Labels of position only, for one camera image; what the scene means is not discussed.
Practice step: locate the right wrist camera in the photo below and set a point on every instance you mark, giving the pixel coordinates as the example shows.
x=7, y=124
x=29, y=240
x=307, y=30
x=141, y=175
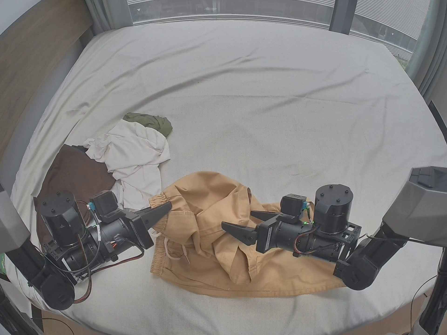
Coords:
x=292, y=204

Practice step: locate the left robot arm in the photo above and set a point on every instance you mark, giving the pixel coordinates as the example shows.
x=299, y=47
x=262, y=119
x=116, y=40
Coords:
x=57, y=218

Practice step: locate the dark brown garment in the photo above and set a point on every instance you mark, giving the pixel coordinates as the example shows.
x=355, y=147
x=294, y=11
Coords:
x=76, y=176

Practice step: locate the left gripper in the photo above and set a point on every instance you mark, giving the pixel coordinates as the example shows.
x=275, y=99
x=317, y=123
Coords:
x=118, y=234

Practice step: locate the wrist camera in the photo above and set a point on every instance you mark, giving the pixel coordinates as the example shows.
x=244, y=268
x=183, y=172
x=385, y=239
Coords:
x=292, y=204
x=104, y=204

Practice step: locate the tan shorts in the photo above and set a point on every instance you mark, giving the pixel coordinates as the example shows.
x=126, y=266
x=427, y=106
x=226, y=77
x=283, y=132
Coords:
x=209, y=201

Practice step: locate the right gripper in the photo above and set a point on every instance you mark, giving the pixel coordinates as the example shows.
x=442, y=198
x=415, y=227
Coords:
x=283, y=237

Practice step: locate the cream garment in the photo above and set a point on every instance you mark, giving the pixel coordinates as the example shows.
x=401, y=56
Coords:
x=136, y=159

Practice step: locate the grey curtain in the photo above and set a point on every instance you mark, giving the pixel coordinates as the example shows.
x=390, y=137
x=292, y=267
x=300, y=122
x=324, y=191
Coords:
x=104, y=2
x=433, y=47

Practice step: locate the bed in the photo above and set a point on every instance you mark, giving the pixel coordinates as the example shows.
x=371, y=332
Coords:
x=244, y=99

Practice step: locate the window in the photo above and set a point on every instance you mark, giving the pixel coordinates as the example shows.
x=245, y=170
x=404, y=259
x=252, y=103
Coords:
x=227, y=5

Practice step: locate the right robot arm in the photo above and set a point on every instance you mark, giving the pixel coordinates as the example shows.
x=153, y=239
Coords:
x=333, y=204

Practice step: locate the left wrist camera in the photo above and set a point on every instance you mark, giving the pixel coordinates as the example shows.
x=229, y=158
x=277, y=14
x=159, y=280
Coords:
x=104, y=204

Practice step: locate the olive green garment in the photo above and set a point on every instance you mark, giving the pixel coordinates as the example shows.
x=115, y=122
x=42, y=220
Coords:
x=153, y=122

